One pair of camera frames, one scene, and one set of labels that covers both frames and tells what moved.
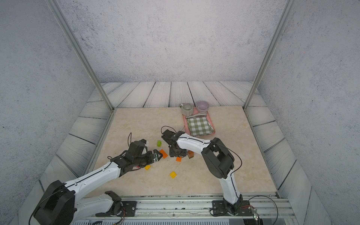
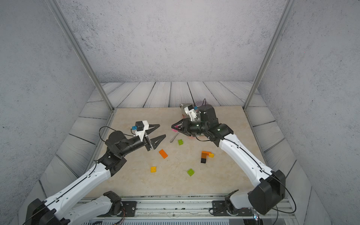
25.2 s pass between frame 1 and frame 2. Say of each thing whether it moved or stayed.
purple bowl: stayed
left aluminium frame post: stayed
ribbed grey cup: stayed
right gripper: moved
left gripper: moved
